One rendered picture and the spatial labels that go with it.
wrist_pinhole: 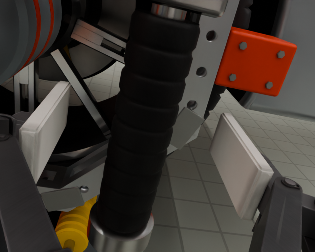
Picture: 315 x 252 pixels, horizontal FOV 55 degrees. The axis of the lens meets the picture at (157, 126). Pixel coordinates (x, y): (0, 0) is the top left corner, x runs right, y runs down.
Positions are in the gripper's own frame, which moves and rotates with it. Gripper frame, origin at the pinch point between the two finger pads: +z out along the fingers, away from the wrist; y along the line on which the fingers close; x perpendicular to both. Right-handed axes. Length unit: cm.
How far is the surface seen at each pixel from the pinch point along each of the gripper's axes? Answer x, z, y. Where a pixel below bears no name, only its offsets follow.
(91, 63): -8.3, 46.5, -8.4
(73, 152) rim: -19.5, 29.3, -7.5
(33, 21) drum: 2.9, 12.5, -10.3
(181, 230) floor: -83, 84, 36
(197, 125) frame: -7.1, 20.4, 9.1
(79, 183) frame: -19.3, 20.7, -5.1
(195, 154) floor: -83, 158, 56
